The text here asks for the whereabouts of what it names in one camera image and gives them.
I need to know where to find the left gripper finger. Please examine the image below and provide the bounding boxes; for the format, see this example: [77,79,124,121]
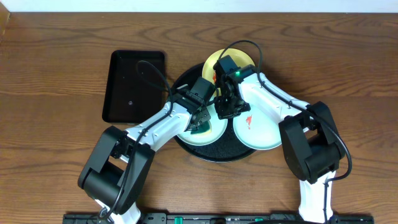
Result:
[198,107,211,124]
[187,120,201,131]

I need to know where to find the light blue plate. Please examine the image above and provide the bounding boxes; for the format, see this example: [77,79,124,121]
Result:
[177,105,228,146]
[233,105,281,151]

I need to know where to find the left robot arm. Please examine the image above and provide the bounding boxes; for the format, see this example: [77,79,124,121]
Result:
[78,82,215,223]

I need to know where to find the round black tray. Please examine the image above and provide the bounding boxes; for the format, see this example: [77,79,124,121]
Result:
[172,62,256,162]

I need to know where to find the black rectangular tray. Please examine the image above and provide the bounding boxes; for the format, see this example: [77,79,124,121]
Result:
[102,50,166,124]

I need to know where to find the green yellow sponge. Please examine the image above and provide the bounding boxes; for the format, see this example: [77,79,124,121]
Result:
[191,121,211,135]

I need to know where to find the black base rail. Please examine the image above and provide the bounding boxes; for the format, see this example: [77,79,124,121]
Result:
[62,212,376,224]

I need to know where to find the yellow plate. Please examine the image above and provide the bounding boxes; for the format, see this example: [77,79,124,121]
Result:
[201,48,256,94]

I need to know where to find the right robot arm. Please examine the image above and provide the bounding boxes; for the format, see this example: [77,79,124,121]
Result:
[213,65,351,223]

